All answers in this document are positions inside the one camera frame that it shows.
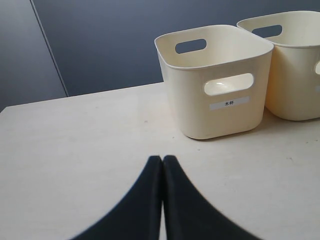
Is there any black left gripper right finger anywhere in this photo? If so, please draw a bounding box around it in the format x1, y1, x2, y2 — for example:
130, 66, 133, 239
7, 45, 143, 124
163, 155, 254, 240

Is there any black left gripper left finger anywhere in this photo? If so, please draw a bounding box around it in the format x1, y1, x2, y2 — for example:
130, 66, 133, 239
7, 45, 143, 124
73, 155, 163, 240

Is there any left cream plastic bin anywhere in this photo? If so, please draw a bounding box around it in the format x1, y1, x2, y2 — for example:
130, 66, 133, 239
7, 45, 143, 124
154, 25, 274, 140

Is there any white label on left bin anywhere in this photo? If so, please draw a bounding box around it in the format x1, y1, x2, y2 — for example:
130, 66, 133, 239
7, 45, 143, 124
209, 96, 250, 111

